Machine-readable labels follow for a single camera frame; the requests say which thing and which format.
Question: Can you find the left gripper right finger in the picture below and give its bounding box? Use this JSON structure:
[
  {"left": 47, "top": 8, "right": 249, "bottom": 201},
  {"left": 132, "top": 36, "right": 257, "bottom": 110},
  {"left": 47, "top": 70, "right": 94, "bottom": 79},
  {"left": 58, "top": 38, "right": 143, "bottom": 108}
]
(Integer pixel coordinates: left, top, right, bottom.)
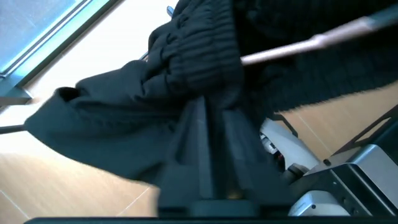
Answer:
[{"left": 221, "top": 108, "right": 295, "bottom": 218}]

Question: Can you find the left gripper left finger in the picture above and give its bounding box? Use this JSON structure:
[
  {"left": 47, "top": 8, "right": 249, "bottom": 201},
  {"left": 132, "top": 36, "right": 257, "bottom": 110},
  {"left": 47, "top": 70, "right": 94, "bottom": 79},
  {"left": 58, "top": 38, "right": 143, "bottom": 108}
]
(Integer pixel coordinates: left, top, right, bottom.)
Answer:
[{"left": 157, "top": 95, "right": 216, "bottom": 218}]

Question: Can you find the black garment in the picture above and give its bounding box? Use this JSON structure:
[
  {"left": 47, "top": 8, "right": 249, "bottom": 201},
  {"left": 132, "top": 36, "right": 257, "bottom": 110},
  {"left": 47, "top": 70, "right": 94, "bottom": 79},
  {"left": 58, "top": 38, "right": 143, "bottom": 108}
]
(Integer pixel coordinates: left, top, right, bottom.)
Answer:
[{"left": 24, "top": 0, "right": 398, "bottom": 187}]

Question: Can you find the pink clothes hanger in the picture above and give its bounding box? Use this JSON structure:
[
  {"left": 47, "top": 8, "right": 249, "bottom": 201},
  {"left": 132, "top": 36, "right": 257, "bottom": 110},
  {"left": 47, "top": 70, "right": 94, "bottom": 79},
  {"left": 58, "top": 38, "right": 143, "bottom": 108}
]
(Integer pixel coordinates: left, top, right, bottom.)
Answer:
[{"left": 240, "top": 4, "right": 398, "bottom": 67}]

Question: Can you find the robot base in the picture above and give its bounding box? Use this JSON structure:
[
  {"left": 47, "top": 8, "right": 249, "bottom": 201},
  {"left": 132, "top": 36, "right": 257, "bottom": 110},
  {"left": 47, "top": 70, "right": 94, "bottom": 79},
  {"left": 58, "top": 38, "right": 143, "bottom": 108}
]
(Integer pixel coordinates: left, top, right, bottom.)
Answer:
[{"left": 259, "top": 104, "right": 398, "bottom": 218}]

